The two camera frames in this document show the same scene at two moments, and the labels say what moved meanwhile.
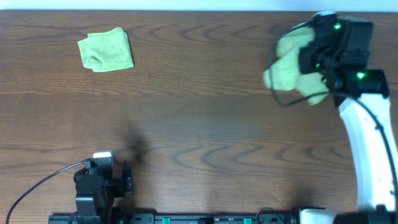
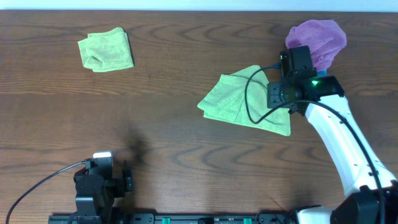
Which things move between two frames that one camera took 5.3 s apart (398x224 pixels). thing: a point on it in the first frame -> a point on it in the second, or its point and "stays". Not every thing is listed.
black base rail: [265, 217] stays
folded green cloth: [106, 51] stays
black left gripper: [127, 180] stays
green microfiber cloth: [285, 74] -> [242, 97]
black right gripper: [305, 53] -> [273, 100]
